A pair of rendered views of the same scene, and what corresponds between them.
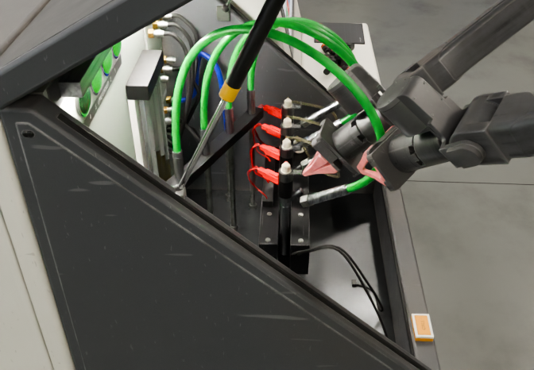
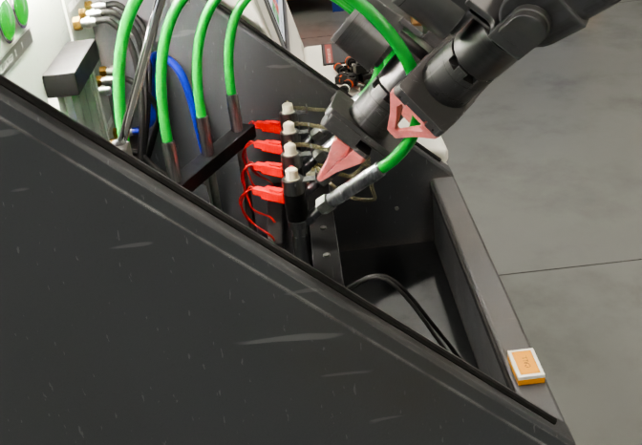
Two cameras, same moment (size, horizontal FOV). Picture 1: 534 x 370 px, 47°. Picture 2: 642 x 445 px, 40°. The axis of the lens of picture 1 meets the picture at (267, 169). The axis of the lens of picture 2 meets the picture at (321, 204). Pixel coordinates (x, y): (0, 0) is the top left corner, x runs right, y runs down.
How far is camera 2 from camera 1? 23 cm
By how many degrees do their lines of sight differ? 10
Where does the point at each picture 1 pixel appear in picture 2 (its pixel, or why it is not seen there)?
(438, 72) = not seen: outside the picture
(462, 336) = not seen: outside the picture
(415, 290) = (508, 325)
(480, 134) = not seen: outside the picture
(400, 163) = (443, 92)
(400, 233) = (477, 261)
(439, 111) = not seen: outside the picture
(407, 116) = (436, 0)
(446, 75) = not seen: outside the picture
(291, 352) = (327, 400)
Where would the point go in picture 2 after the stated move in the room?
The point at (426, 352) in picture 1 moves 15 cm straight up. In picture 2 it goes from (537, 396) to (538, 280)
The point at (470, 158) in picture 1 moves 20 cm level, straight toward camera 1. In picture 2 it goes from (530, 30) to (504, 121)
